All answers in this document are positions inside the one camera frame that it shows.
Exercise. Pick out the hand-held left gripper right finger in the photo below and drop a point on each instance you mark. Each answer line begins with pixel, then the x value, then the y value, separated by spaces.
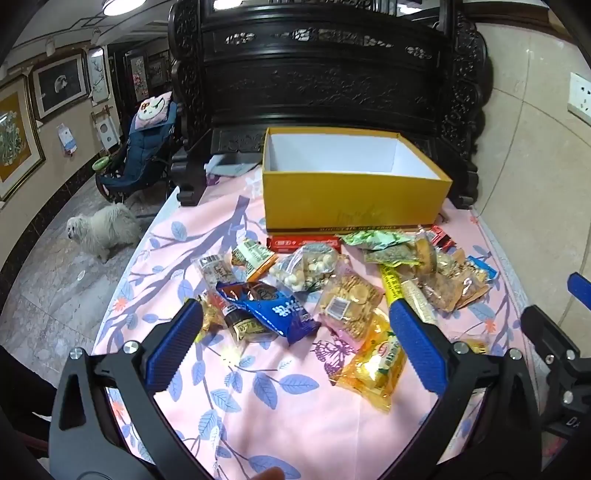
pixel 415 344

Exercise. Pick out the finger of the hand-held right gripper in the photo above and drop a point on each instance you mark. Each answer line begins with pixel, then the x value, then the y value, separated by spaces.
pixel 542 330
pixel 580 286

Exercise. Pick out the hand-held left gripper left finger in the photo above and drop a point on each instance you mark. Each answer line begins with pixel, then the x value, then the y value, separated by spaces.
pixel 175 341

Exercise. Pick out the yellow clear snack stick packet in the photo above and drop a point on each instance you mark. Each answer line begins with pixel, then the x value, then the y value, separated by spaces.
pixel 406 295

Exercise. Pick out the brown peanut packet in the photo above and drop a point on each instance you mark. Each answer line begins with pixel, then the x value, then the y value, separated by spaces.
pixel 450 290

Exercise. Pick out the beige orange-edged snack packet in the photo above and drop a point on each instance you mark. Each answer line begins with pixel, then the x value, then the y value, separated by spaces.
pixel 251 258

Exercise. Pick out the yellow cardboard box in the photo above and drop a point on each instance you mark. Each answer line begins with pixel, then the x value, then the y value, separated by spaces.
pixel 355 198

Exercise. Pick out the person's left hand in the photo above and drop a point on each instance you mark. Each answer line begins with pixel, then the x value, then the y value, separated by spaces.
pixel 268 474

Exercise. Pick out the clear bag of round crackers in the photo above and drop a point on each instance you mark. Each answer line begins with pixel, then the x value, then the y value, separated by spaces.
pixel 348 300

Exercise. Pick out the clear packet with dark label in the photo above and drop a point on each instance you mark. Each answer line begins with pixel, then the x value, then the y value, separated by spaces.
pixel 213 267

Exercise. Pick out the blue-edged cartoon snack packet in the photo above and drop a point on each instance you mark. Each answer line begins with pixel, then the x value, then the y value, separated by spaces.
pixel 482 270

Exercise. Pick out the small cake clear packet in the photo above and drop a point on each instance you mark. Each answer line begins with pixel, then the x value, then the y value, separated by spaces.
pixel 425 254

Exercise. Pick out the green seed packet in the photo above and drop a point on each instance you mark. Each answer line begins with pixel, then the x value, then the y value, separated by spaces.
pixel 392 256

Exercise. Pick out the pink floral tablecloth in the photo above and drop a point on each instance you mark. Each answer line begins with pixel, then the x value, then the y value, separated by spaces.
pixel 258 406

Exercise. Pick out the blue snack packet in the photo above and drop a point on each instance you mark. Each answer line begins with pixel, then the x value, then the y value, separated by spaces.
pixel 277 314

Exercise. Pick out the red black snack packet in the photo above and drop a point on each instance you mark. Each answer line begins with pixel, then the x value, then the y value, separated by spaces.
pixel 442 236

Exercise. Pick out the white fluffy dog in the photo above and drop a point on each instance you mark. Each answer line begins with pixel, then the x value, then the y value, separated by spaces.
pixel 104 230

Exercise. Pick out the clear bag of white balls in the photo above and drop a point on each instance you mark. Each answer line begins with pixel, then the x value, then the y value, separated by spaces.
pixel 302 270

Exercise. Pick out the red snack bar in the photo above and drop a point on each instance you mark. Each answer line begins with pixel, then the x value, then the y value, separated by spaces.
pixel 300 243

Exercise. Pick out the white folded paper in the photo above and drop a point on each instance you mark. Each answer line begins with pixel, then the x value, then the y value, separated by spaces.
pixel 231 167

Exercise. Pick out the blue stroller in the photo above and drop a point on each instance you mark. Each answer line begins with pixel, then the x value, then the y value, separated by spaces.
pixel 141 157

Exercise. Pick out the green bowl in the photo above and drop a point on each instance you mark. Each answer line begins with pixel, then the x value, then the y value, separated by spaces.
pixel 102 165

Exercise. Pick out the small hanging scroll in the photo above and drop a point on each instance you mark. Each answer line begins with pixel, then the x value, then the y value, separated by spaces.
pixel 106 129

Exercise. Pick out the pink face cushion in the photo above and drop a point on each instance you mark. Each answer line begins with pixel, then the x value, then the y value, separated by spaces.
pixel 154 110

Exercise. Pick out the gold framed plant picture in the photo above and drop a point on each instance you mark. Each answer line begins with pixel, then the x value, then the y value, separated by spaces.
pixel 11 138

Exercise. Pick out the white floral framed picture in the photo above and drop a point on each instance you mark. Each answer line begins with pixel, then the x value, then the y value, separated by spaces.
pixel 98 76

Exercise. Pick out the dark framed picture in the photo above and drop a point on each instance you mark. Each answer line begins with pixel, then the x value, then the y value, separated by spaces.
pixel 60 85

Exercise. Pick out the dark carved wooden furniture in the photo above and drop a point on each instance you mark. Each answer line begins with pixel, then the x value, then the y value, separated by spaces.
pixel 323 78

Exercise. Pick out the round ceiling lamp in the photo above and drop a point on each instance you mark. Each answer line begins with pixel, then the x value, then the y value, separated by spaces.
pixel 124 5

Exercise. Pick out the white wall socket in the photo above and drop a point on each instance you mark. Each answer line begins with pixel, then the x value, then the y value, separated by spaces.
pixel 581 94

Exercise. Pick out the blue white wall calendar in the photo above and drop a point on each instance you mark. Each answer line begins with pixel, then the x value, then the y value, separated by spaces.
pixel 67 138

